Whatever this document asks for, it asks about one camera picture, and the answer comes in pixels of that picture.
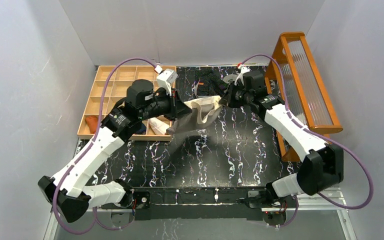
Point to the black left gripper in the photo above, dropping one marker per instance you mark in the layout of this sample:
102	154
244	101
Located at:
175	107

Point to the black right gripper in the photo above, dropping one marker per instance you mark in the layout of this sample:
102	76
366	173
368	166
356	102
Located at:
231	98

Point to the grey beige underwear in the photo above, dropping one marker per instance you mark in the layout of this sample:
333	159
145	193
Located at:
205	111

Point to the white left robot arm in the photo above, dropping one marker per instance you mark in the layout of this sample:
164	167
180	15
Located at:
67	190

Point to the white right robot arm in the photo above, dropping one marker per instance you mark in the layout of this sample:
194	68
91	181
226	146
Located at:
322	163

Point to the black striped underwear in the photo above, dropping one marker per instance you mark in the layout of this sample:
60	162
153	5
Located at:
207	83

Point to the clear tape roll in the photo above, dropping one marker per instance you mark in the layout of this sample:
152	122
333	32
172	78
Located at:
232	79

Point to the rolled white underwear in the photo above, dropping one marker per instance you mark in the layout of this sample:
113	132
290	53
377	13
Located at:
158	126

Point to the rolled blue underwear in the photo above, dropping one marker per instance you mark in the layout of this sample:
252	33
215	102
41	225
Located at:
142	130

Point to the rolled orange underwear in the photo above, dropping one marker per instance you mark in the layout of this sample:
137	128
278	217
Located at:
92	123

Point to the orange wooden rack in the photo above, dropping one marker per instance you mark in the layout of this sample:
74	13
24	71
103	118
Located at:
296	77

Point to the wooden compartment tray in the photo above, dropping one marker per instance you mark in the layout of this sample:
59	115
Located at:
117	89

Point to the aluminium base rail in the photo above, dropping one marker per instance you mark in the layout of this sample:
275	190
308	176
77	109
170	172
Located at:
151	203

